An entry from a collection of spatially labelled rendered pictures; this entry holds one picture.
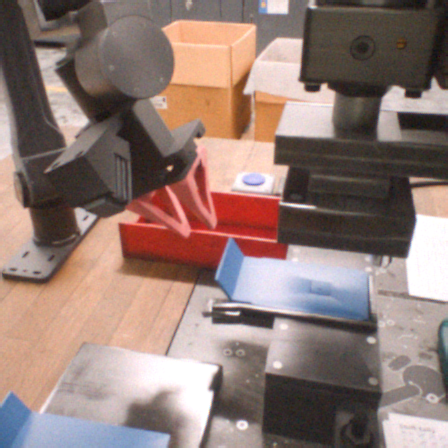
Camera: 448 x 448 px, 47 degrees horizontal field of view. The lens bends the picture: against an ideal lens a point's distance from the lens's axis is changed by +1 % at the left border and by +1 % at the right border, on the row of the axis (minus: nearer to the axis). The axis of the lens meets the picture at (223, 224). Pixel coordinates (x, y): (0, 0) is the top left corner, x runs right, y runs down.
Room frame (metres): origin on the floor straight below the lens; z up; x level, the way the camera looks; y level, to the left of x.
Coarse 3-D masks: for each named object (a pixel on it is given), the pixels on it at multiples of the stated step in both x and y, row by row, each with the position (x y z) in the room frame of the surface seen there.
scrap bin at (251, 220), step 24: (216, 192) 0.68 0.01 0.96; (192, 216) 0.69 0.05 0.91; (216, 216) 0.68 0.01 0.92; (240, 216) 0.67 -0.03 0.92; (264, 216) 0.66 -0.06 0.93; (144, 240) 0.58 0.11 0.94; (168, 240) 0.58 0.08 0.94; (192, 240) 0.57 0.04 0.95; (216, 240) 0.56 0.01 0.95; (240, 240) 0.56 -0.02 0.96; (264, 240) 0.55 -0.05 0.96; (192, 264) 0.57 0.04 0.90; (216, 264) 0.56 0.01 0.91
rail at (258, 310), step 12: (252, 312) 0.38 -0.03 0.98; (264, 312) 0.38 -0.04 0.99; (276, 312) 0.38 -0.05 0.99; (288, 312) 0.38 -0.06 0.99; (300, 312) 0.38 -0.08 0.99; (252, 324) 0.38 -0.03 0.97; (264, 324) 0.38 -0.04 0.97; (336, 324) 0.36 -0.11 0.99; (348, 324) 0.36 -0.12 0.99; (360, 324) 0.36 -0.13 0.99; (372, 324) 0.36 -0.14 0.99
